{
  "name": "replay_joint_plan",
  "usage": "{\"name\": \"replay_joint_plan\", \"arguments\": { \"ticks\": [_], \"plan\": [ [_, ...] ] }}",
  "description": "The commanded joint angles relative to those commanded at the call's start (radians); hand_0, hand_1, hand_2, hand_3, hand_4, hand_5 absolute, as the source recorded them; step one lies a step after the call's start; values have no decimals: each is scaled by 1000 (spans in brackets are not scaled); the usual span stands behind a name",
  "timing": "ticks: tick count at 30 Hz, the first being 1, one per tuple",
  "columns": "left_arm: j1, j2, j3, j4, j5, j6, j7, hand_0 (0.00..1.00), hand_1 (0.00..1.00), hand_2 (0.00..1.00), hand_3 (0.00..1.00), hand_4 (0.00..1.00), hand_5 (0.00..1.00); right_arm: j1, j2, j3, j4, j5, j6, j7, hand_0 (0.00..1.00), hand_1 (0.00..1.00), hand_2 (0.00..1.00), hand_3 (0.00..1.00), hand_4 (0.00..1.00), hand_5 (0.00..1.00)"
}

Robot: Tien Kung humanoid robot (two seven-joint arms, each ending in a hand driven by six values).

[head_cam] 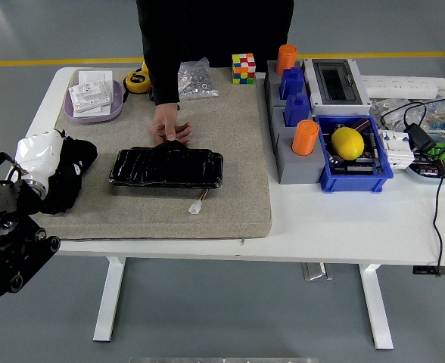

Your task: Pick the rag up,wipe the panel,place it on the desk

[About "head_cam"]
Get grey peg holder block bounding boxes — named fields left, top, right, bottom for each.
left=263, top=59, right=324, bottom=185

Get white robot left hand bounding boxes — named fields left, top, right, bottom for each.
left=14, top=128, right=84, bottom=187

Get grey-brown mat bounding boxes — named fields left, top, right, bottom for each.
left=36, top=67, right=273, bottom=241

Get black glossy panel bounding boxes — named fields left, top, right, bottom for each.
left=107, top=139, right=224, bottom=196

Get black power adapter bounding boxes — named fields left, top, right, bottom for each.
left=403, top=123, right=437, bottom=154

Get dark electronic module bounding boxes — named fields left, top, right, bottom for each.
left=411, top=154, right=445, bottom=178

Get purple tray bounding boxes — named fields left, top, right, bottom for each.
left=63, top=79, right=125, bottom=125

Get yellow tape measure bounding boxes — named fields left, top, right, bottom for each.
left=123, top=60, right=152, bottom=103

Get white table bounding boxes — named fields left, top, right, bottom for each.
left=0, top=67, right=445, bottom=351

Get blue square peg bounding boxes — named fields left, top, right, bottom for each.
left=279, top=67, right=306, bottom=101
left=285, top=92, right=313, bottom=128

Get clear bag of small parts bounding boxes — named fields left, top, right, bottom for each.
left=421, top=100, right=445, bottom=132

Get green plastic parts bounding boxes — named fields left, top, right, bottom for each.
left=426, top=143, right=445, bottom=178

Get colourful puzzle cube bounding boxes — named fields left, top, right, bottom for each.
left=232, top=52, right=257, bottom=85

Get brown capacitor cylinder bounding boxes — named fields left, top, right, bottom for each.
left=349, top=117, right=373, bottom=134

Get orange cylinder peg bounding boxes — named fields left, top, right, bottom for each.
left=275, top=44, right=298, bottom=76
left=291, top=119, right=320, bottom=157

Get clear bag of nuts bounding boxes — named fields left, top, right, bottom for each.
left=177, top=57, right=219, bottom=101

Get white power strip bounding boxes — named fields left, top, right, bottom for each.
left=360, top=75, right=440, bottom=100

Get white wall socket plate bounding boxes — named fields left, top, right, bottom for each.
left=68, top=81, right=113, bottom=113
left=73, top=104, right=114, bottom=118
left=78, top=70, right=114, bottom=95

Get yellow lemon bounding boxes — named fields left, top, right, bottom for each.
left=331, top=126, right=366, bottom=160

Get blue plastic bin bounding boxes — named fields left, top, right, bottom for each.
left=313, top=114, right=395, bottom=194

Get white electrical distribution box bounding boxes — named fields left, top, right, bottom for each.
left=301, top=57, right=373, bottom=117

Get black rag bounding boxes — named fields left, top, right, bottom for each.
left=36, top=136, right=98, bottom=216

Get clear bag of white parts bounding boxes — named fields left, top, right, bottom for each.
left=369, top=97, right=409, bottom=126

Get person's right hand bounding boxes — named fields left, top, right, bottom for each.
left=149, top=102, right=194, bottom=145

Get black box under table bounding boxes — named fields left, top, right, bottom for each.
left=412, top=265, right=445, bottom=276

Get person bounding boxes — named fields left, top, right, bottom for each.
left=135, top=0, right=295, bottom=69

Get black power cable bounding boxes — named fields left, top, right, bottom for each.
left=380, top=98, right=445, bottom=278

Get white circuit breaker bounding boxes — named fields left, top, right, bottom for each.
left=377, top=129, right=415, bottom=170

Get white wire connector plug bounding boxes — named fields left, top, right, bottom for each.
left=187, top=188, right=210, bottom=216

